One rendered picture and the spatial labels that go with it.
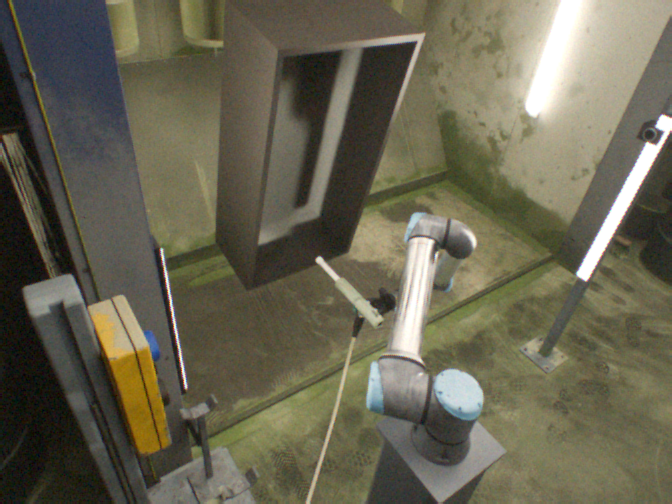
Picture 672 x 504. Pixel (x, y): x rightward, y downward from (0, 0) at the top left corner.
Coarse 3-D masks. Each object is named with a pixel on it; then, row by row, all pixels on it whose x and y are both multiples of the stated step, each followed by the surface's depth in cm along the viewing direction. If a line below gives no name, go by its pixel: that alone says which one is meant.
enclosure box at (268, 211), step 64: (256, 0) 161; (320, 0) 172; (256, 64) 155; (320, 64) 202; (384, 64) 194; (256, 128) 169; (320, 128) 230; (384, 128) 206; (256, 192) 186; (320, 192) 264; (256, 256) 213; (320, 256) 254
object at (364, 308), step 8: (320, 264) 238; (328, 272) 234; (336, 280) 228; (344, 280) 228; (344, 288) 224; (352, 288) 224; (352, 296) 221; (360, 296) 221; (352, 304) 222; (360, 304) 217; (368, 304) 218; (360, 312) 219; (368, 312) 214; (376, 312) 212; (360, 320) 222; (368, 320) 215; (376, 320) 211; (360, 328) 226; (376, 328) 213; (352, 336) 230
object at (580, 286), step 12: (660, 156) 196; (612, 240) 223; (600, 264) 233; (576, 288) 243; (576, 300) 245; (564, 312) 253; (564, 324) 257; (552, 336) 264; (540, 348) 274; (552, 348) 271
